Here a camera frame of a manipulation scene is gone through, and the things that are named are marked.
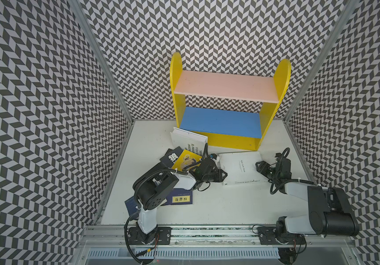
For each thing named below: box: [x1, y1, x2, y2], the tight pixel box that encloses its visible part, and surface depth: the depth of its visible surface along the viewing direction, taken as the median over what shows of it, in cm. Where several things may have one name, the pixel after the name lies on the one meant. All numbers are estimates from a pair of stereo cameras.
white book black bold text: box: [170, 126, 209, 158], surface depth 97 cm
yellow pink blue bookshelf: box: [169, 51, 293, 151], surface depth 95 cm
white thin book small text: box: [218, 151, 267, 186], surface depth 93 cm
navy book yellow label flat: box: [160, 188, 193, 206], surface depth 83 cm
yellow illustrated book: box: [171, 149, 203, 171], surface depth 95 cm
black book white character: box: [159, 145, 184, 169], surface depth 98 cm
